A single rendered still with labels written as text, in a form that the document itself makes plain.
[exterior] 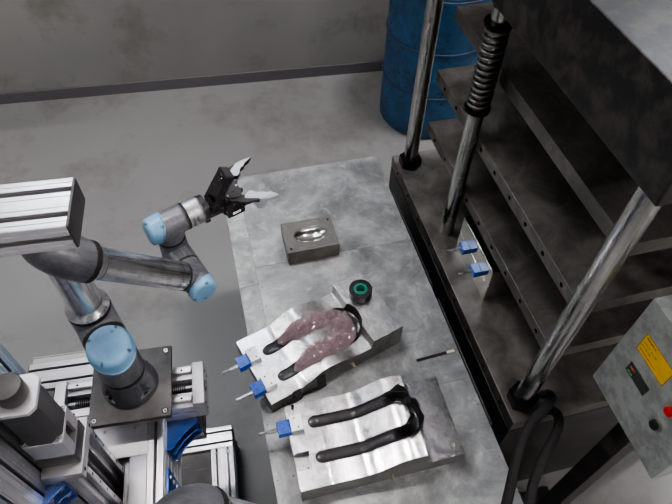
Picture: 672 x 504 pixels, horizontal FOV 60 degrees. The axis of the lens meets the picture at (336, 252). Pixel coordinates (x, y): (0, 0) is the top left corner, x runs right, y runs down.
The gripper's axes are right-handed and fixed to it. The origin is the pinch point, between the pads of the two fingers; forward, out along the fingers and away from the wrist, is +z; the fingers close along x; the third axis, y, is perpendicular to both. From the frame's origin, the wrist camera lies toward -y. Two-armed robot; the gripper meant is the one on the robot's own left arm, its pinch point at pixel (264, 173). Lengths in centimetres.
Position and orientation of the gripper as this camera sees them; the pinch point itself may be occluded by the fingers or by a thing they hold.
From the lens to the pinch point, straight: 163.6
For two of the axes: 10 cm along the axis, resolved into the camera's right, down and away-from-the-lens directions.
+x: 5.7, 7.2, -3.9
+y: -1.0, 5.3, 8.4
